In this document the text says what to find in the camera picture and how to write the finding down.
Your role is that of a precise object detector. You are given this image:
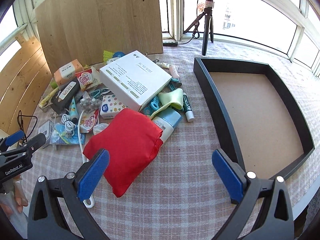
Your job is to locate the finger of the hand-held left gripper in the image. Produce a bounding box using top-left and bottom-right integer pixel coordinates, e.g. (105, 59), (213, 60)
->
(0, 133), (47, 158)
(0, 130), (27, 153)

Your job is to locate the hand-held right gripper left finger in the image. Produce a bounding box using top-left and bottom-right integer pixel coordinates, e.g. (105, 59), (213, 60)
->
(27, 148), (110, 240)

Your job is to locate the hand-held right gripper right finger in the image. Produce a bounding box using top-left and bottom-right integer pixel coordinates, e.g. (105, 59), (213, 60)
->
(211, 148), (295, 240)

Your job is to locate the grey card box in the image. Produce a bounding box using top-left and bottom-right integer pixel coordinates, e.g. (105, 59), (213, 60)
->
(37, 120), (56, 137)

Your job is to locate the red cloth pouch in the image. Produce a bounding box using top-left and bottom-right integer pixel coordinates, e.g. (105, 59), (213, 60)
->
(82, 108), (164, 198)

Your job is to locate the black tray with brown base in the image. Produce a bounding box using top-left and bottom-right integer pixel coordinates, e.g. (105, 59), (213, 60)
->
(193, 57), (315, 180)

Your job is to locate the grey ball massager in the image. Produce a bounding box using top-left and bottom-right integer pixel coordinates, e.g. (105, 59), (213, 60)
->
(79, 97), (101, 117)

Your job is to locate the white lotion tube blue cap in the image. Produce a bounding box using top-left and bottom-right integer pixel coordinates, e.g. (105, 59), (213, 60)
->
(151, 108), (182, 147)

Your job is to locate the white cardboard box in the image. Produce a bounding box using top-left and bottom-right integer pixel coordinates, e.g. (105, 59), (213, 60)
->
(99, 50), (173, 112)

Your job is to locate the pink checked cloth desktop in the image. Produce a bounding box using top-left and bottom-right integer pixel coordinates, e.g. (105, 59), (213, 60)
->
(19, 40), (320, 240)

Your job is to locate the person's left hand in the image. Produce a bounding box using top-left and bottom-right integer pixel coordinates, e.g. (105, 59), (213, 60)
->
(0, 180), (29, 215)

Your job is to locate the blue mask package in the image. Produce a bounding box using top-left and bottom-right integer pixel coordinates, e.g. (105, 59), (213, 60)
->
(49, 122), (85, 145)

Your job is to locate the crumpled white wrapper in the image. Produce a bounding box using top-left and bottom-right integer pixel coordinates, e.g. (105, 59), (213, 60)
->
(92, 123), (109, 135)

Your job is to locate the yellow-green pen package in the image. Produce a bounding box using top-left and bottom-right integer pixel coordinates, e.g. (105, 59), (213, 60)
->
(39, 87), (60, 109)

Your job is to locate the red coffee creamer packet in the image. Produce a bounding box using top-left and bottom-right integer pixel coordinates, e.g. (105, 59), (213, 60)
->
(75, 66), (102, 92)
(79, 109), (100, 133)

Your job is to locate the teal hand cream tube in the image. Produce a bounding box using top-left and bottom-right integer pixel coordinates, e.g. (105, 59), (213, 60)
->
(69, 96), (78, 122)

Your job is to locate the black pouch with white label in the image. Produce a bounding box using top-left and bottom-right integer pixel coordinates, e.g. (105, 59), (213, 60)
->
(50, 79), (81, 114)

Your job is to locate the wooden plank panel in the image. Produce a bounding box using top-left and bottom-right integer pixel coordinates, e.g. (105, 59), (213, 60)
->
(0, 36), (53, 135)

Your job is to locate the star print tissue pack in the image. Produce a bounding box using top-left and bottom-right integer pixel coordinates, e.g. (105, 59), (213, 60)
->
(99, 94), (129, 119)

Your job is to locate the orange tissue pack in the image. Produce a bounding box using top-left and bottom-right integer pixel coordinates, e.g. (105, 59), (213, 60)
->
(54, 59), (83, 88)

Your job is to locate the pink tube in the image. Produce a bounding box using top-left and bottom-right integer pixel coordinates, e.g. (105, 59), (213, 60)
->
(168, 64), (179, 78)

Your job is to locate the black tripod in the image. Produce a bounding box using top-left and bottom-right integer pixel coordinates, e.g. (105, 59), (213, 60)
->
(184, 0), (215, 56)

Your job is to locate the black charger with cable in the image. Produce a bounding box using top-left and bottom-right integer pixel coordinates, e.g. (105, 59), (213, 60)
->
(17, 110), (38, 143)

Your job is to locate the white usb cable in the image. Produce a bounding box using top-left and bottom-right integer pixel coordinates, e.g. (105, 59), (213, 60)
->
(61, 114), (78, 138)

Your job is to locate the white window frame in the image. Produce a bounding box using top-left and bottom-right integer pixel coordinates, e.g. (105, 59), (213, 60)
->
(0, 0), (320, 78)

